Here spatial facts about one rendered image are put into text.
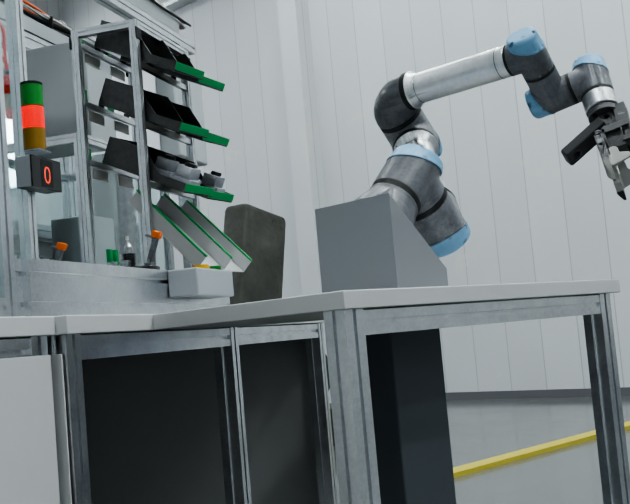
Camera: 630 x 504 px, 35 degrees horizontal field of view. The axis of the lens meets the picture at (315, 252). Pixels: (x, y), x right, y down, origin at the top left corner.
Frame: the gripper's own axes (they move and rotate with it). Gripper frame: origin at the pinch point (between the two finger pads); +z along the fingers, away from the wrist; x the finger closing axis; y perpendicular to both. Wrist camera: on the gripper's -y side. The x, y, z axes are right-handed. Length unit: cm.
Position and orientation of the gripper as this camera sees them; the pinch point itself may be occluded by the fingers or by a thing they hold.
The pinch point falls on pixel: (615, 187)
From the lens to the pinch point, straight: 225.8
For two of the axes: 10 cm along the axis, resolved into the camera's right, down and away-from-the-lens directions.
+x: 4.9, 4.2, 7.7
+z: 0.9, 8.5, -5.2
